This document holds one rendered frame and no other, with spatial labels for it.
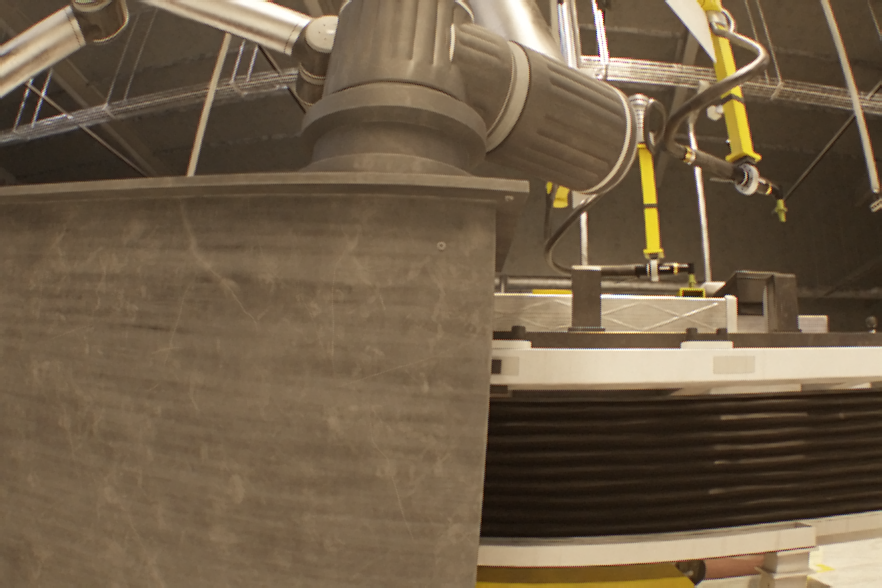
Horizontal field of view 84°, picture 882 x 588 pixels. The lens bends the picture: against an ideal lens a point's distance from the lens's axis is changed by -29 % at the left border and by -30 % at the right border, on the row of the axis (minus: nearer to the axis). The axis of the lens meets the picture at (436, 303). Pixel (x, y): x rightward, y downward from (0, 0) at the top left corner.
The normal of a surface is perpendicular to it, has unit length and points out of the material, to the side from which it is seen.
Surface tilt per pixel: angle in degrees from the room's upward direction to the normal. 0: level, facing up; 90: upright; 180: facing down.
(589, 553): 90
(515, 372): 90
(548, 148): 149
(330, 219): 90
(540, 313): 90
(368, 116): 153
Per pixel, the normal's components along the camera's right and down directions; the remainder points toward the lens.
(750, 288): -0.15, -0.22
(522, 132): 0.25, 0.71
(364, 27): -0.42, -0.22
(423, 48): 0.35, -0.18
